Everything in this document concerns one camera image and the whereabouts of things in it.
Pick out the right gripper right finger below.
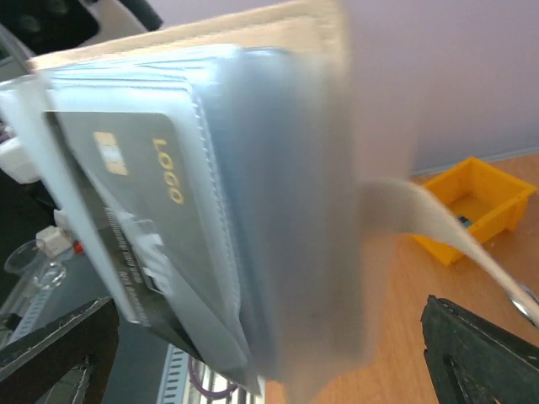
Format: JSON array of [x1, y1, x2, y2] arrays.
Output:
[[421, 295, 538, 404]]

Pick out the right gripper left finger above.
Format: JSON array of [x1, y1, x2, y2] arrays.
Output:
[[1, 297, 119, 403]]

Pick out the teal credit card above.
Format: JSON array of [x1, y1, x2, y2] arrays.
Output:
[[456, 215, 474, 228]]

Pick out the beige card holder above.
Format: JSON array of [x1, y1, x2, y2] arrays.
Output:
[[1, 1, 538, 403]]

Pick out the clear plastic cup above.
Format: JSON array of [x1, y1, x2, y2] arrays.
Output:
[[3, 241, 67, 290]]

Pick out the single yellow bin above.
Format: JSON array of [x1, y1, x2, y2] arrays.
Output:
[[423, 157, 537, 243]]

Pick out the aluminium rail frame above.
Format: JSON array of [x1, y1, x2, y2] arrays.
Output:
[[0, 285, 266, 404]]

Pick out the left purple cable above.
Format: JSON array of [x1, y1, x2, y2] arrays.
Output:
[[187, 355, 241, 401]]

